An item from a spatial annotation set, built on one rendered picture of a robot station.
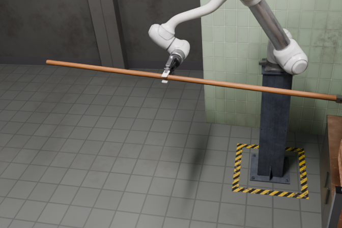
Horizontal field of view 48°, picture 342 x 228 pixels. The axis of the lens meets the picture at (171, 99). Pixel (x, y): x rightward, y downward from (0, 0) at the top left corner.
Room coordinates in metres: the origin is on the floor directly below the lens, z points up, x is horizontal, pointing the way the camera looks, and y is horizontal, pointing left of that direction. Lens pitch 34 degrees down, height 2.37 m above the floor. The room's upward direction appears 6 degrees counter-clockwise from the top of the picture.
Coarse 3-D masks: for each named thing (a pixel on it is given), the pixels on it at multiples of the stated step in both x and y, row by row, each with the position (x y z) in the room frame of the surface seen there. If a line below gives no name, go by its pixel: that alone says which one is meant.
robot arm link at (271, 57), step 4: (288, 32) 2.30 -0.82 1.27; (288, 36) 2.27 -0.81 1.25; (268, 40) 2.33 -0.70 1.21; (268, 44) 2.32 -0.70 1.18; (272, 44) 2.27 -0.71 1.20; (268, 48) 2.31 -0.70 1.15; (272, 48) 2.26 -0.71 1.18; (268, 52) 2.31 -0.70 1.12; (272, 52) 2.25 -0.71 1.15; (268, 56) 2.31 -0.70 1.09; (272, 56) 2.25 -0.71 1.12; (268, 60) 2.31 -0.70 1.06; (272, 60) 2.28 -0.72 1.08
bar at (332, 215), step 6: (336, 186) 1.23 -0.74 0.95; (336, 192) 1.20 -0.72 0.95; (336, 198) 1.20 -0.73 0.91; (336, 204) 1.19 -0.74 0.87; (330, 210) 1.23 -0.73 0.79; (336, 210) 1.19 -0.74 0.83; (330, 216) 1.20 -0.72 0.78; (336, 216) 1.19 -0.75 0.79; (330, 222) 1.20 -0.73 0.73; (336, 222) 1.19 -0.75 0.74
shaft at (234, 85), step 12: (48, 60) 2.17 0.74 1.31; (120, 72) 1.99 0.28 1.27; (132, 72) 1.97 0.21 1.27; (144, 72) 1.95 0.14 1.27; (216, 84) 1.79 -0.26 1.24; (228, 84) 1.77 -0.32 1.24; (240, 84) 1.75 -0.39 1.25; (300, 96) 1.64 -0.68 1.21; (312, 96) 1.62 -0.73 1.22; (324, 96) 1.60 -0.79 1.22; (336, 96) 1.59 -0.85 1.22
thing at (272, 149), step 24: (264, 72) 2.26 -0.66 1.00; (264, 96) 2.26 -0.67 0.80; (288, 96) 2.21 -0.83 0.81; (264, 120) 2.25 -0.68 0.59; (240, 144) 2.68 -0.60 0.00; (264, 144) 2.25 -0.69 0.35; (264, 168) 2.25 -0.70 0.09; (288, 168) 2.30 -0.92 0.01; (264, 192) 2.08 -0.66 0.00; (288, 192) 2.05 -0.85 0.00
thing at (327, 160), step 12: (336, 120) 2.17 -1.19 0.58; (336, 132) 2.04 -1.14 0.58; (324, 144) 2.16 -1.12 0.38; (336, 144) 1.92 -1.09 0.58; (324, 156) 2.05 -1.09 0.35; (336, 156) 1.81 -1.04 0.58; (324, 168) 1.96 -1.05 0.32; (336, 168) 1.70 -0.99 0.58; (324, 180) 1.87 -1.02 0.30; (336, 180) 1.60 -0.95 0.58; (324, 192) 1.78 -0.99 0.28; (324, 204) 1.70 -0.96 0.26; (324, 216) 1.62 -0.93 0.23
